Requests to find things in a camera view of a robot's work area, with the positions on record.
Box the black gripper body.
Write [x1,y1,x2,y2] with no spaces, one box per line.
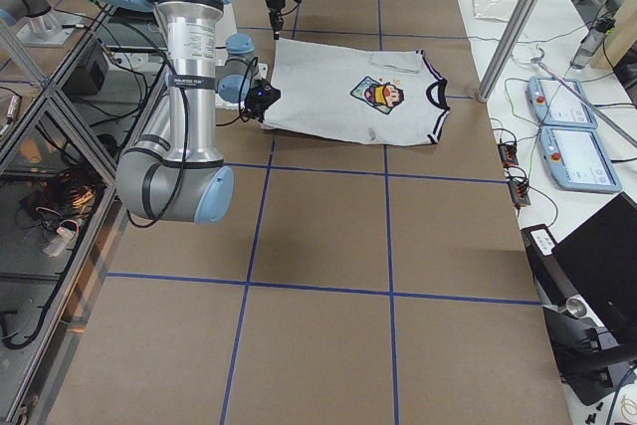
[265,0,287,20]

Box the grey cartoon print t-shirt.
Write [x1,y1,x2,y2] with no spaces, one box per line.
[263,39,450,146]

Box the clear plastic bag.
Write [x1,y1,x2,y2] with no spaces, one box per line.
[473,0,519,22]

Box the reacher grabber tool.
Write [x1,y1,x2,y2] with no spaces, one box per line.
[512,41,637,148]

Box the orange connector board far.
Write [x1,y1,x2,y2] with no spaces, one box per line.
[497,142,520,168]

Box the orange connector board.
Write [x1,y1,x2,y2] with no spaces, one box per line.
[508,176,531,209]
[497,142,520,168]

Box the upper blue teach pendant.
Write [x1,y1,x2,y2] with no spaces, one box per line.
[527,76,597,129]

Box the blue teach pendant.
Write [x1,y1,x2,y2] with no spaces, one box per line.
[527,76,597,129]
[539,125,622,194]

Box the orange connector board near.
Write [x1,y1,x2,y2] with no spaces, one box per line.
[508,176,531,209]

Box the clear water bottle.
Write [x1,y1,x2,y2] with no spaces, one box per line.
[570,17,616,70]

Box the lower blue teach pendant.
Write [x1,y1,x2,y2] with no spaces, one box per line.
[539,125,622,194]

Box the black power adapter box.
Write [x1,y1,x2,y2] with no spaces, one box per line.
[521,224,578,306]

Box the black laptop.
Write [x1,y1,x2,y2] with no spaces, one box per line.
[552,193,636,343]

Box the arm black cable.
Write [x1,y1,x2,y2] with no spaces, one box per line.
[99,16,265,230]

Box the aluminium frame post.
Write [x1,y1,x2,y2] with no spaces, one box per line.
[476,0,538,103]

